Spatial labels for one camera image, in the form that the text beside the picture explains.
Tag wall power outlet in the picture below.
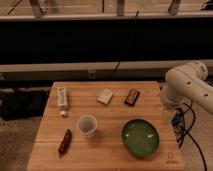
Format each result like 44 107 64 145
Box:
88 70 96 79

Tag black and blue floor cables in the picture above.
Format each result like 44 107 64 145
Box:
171 101 208 171

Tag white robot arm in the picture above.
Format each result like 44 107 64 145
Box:
160 61 213 124

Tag white toothpaste tube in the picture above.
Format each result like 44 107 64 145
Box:
57 87 69 117

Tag white ceramic cup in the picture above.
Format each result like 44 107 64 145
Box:
76 115 97 139

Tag black hanging cable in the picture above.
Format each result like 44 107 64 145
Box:
109 9 140 77

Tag green ceramic bowl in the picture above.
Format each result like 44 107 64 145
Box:
122 119 160 158

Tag white sponge block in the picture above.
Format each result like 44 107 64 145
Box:
97 89 113 105

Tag dark brown eraser block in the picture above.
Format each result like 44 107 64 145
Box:
124 89 140 106

